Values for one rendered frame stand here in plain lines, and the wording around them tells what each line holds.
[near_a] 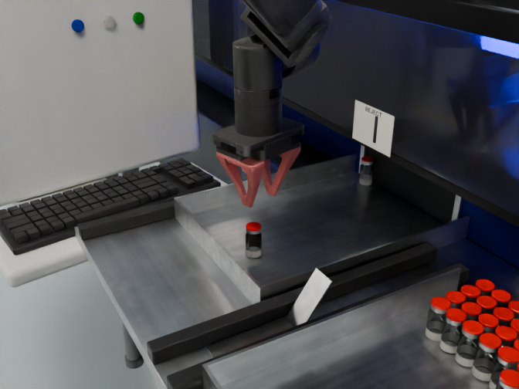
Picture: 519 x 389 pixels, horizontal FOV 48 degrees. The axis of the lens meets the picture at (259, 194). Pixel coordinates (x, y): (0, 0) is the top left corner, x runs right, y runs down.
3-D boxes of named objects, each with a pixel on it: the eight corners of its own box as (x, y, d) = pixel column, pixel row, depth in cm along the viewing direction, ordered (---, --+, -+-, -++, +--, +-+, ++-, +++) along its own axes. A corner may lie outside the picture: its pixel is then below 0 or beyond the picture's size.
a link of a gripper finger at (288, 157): (301, 197, 76) (303, 130, 72) (262, 216, 72) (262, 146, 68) (264, 181, 81) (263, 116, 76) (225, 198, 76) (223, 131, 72)
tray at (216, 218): (353, 171, 104) (354, 153, 102) (466, 238, 84) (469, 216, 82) (175, 218, 89) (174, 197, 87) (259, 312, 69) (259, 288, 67)
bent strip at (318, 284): (315, 308, 69) (317, 267, 67) (329, 323, 67) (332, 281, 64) (206, 348, 63) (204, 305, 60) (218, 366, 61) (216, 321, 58)
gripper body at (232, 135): (305, 137, 73) (306, 80, 70) (247, 162, 67) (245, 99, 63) (268, 125, 77) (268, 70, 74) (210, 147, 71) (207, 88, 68)
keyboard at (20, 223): (184, 164, 124) (183, 153, 123) (222, 187, 115) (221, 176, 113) (-12, 221, 103) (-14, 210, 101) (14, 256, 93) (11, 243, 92)
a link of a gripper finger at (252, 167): (293, 201, 75) (294, 133, 71) (253, 221, 71) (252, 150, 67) (256, 185, 80) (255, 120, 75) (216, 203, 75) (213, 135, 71)
